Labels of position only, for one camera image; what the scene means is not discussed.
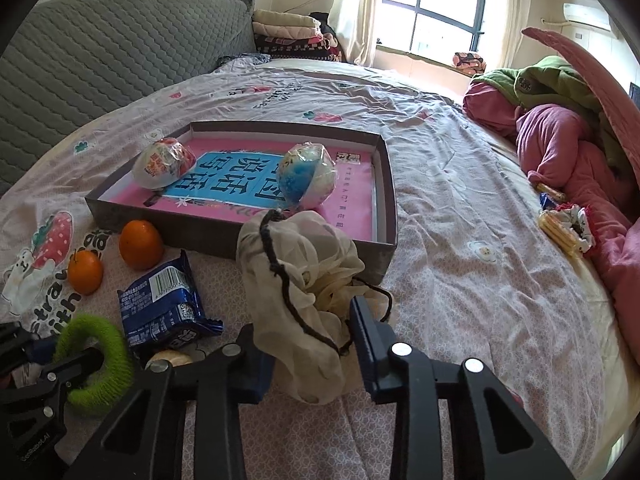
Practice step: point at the blue snack packet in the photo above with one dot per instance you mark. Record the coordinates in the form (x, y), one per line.
(160, 305)

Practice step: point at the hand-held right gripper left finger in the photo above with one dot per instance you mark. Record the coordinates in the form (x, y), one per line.
(260, 372)

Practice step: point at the yellow wafer packet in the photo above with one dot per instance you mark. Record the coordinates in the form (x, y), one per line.
(557, 232)

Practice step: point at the green garment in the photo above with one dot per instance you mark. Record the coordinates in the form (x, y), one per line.
(550, 82)

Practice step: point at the small orange snack packet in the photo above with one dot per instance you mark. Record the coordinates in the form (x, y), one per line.
(550, 191)

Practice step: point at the pink folded blanket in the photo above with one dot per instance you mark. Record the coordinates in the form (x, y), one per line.
(300, 38)

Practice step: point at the grey shallow cardboard box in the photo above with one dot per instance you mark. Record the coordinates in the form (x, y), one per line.
(240, 232)

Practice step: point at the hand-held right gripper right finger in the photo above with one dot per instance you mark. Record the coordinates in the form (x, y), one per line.
(365, 342)

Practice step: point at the grey quilted headboard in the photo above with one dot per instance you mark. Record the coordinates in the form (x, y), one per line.
(100, 70)

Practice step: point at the dark screen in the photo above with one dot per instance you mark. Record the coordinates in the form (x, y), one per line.
(635, 94)

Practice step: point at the walnut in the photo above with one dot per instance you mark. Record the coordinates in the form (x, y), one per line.
(167, 358)

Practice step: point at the dark patterned cloth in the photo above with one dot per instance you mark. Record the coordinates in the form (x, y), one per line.
(240, 60)

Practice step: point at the dark patterned folded blanket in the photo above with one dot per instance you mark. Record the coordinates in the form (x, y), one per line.
(300, 52)

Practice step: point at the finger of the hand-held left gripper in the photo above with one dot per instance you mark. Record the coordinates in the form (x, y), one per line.
(20, 347)
(75, 367)

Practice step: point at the cream curtain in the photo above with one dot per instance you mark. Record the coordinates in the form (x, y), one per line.
(515, 15)
(355, 10)

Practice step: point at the floral folded blanket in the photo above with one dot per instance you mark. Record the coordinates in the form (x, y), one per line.
(469, 62)

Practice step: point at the blue toy egg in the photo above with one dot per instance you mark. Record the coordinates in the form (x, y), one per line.
(305, 175)

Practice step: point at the pink quilted mat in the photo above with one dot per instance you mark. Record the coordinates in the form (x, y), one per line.
(600, 80)

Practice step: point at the black framed window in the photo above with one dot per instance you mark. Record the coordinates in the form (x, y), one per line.
(440, 5)

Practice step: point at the green fuzzy hair scrunchie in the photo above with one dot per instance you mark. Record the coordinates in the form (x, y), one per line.
(112, 340)

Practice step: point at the orange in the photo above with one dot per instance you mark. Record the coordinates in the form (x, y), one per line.
(141, 244)
(85, 271)

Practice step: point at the red wrapped toy egg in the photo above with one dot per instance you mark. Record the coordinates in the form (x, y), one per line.
(162, 162)

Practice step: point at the small blue packet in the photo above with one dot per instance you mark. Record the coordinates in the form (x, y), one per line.
(546, 201)

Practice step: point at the pink fleece blanket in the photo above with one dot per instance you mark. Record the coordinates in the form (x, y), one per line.
(565, 150)

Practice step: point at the white air conditioner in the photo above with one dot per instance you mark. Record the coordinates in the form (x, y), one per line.
(587, 16)

